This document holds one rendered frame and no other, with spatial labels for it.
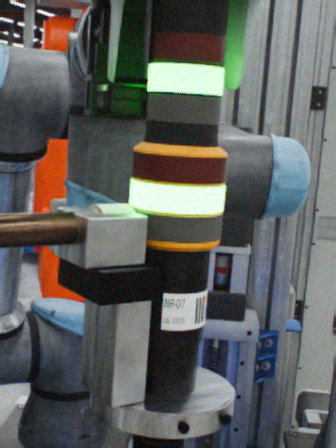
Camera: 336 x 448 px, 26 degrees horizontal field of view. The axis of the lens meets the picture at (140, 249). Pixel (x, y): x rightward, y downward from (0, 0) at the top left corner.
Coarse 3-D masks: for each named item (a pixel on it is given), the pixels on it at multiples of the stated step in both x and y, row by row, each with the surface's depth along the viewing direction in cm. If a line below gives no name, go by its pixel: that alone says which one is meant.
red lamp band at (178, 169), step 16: (144, 160) 32; (160, 160) 31; (176, 160) 31; (192, 160) 31; (208, 160) 31; (224, 160) 32; (144, 176) 32; (160, 176) 31; (176, 176) 31; (192, 176) 31; (208, 176) 31; (224, 176) 32
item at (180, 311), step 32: (160, 256) 32; (192, 256) 32; (160, 288) 33; (192, 288) 33; (160, 320) 33; (192, 320) 33; (160, 352) 33; (192, 352) 34; (160, 384) 34; (192, 384) 34
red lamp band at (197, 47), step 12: (156, 36) 31; (168, 36) 31; (180, 36) 31; (192, 36) 31; (204, 36) 31; (216, 36) 31; (156, 48) 31; (168, 48) 31; (180, 48) 31; (192, 48) 31; (204, 48) 31; (216, 48) 31; (192, 60) 31; (204, 60) 31; (216, 60) 31
